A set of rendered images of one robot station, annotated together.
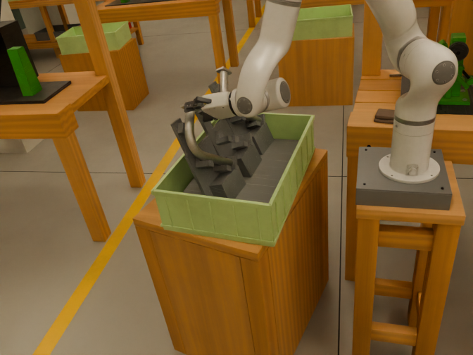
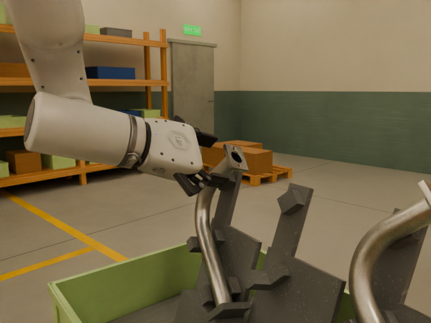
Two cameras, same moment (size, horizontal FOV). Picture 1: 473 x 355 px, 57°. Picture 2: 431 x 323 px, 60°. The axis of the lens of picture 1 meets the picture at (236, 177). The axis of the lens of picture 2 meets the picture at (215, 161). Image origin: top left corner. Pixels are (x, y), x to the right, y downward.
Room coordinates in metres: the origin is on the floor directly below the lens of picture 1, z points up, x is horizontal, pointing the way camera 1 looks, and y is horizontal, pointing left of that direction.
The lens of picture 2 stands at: (1.58, -0.51, 1.31)
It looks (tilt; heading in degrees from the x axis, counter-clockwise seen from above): 11 degrees down; 117
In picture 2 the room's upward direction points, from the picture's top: straight up
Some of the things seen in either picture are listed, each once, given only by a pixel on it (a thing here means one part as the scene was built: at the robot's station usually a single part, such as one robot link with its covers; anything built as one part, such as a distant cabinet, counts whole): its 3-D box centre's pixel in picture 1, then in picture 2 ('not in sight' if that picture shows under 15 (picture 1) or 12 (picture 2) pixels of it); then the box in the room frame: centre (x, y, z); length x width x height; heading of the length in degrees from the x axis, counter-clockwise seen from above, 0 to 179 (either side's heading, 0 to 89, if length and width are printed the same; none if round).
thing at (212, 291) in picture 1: (247, 254); not in sight; (1.44, 0.00, 0.39); 0.68 x 0.52 x 0.79; 147
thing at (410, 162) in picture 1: (411, 144); not in sight; (1.18, -0.57, 1.00); 0.19 x 0.19 x 0.18
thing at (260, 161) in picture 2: not in sight; (244, 160); (-0.58, 4.67, 0.22); 1.20 x 0.81 x 0.44; 158
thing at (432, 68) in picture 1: (424, 84); not in sight; (1.16, -0.58, 1.22); 0.19 x 0.12 x 0.24; 4
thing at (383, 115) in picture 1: (388, 116); not in sight; (1.56, -0.65, 0.91); 0.10 x 0.08 x 0.03; 57
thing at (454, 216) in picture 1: (406, 188); not in sight; (1.18, -0.57, 0.83); 0.32 x 0.32 x 0.04; 70
